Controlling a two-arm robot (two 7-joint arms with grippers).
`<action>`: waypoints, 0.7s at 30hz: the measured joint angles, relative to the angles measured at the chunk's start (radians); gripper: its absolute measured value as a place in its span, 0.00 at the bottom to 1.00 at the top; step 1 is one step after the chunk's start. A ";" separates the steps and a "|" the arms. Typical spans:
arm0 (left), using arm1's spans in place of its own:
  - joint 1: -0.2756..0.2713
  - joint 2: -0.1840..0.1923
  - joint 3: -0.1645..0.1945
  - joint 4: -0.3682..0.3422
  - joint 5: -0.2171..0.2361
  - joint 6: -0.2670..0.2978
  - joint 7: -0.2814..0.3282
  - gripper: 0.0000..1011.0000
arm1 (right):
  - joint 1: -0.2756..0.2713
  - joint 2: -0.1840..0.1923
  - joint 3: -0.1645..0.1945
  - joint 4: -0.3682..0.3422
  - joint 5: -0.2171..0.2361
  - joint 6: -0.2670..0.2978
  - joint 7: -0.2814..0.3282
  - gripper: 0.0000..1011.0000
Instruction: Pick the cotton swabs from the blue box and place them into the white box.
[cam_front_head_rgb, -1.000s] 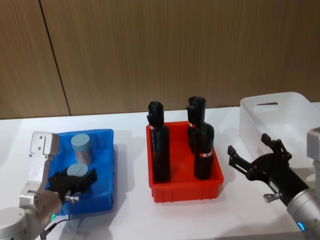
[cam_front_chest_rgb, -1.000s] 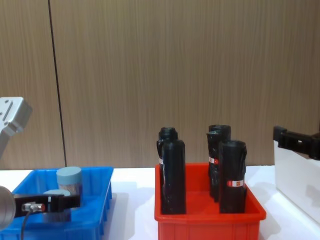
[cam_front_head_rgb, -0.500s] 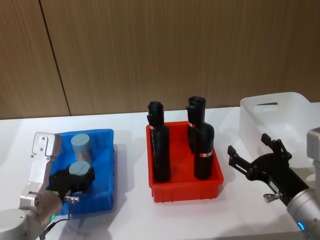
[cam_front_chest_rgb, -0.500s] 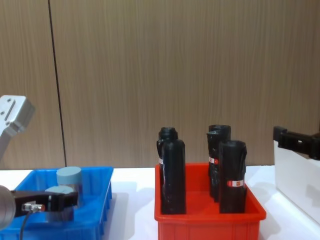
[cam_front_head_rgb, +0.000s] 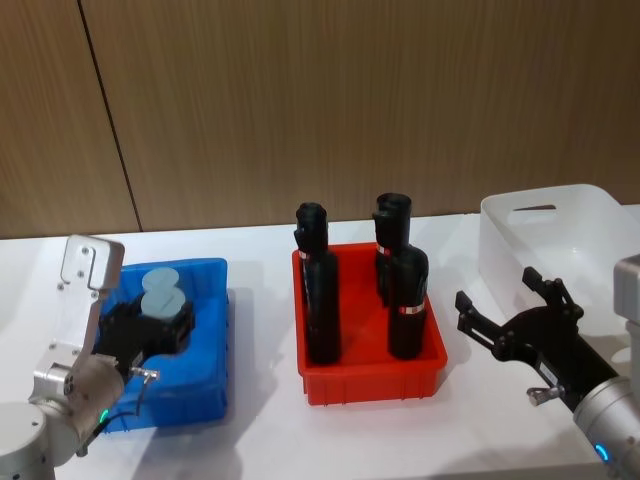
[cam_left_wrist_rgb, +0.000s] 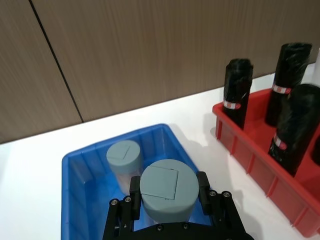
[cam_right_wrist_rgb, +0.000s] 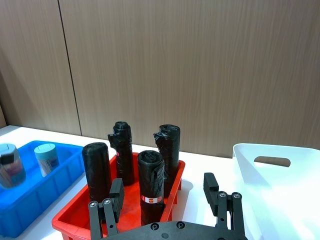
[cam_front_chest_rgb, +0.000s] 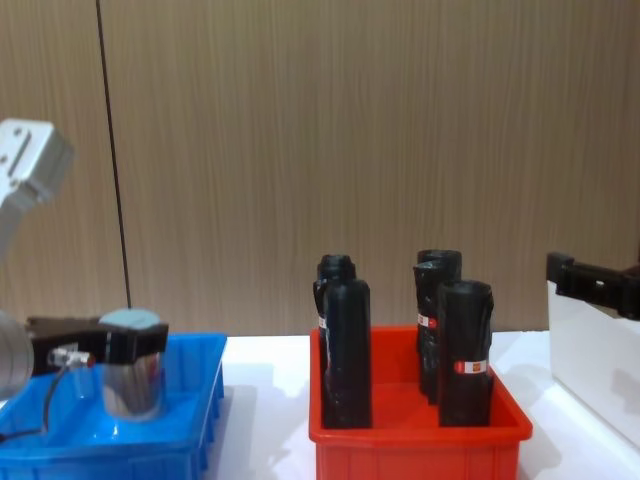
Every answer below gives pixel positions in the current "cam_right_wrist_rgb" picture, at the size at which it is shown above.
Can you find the wide crinkled black bag roll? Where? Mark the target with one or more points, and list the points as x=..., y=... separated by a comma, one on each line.
x=169, y=155

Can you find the thin black bag roll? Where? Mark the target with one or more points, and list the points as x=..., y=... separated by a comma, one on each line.
x=123, y=155

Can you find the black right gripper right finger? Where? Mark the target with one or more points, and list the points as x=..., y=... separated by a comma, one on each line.
x=215, y=197

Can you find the smooth black bag roll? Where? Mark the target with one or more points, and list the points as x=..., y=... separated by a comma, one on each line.
x=98, y=170

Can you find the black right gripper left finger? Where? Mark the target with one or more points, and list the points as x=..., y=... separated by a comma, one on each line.
x=117, y=200

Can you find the blue plastic bin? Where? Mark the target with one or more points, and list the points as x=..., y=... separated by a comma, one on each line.
x=32, y=192

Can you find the teal-capped canister with dark label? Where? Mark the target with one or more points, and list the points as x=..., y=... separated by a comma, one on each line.
x=10, y=167

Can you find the black bag roll with label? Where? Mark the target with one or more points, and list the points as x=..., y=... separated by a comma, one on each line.
x=151, y=185

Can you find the teal-capped canister with striped label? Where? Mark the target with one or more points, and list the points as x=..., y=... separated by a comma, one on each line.
x=46, y=160

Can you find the red plastic bin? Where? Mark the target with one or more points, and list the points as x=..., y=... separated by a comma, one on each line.
x=125, y=200

